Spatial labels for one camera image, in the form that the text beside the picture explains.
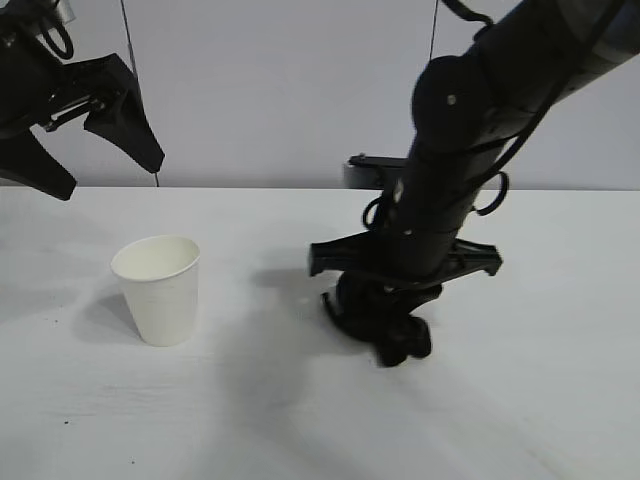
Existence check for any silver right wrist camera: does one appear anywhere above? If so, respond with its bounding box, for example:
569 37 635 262
343 163 389 190

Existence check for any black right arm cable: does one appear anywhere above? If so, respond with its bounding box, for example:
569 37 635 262
362 0 626 231

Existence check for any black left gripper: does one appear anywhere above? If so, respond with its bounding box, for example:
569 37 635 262
0 19 166 202

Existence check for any white paper cup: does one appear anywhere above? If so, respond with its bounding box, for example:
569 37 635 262
110 234 202 347

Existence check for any black right camera bracket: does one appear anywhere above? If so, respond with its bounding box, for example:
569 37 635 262
348 154 409 170

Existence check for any black cloth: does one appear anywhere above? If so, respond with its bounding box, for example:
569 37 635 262
319 279 434 369

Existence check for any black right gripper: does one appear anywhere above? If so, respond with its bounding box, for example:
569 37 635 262
308 184 503 317

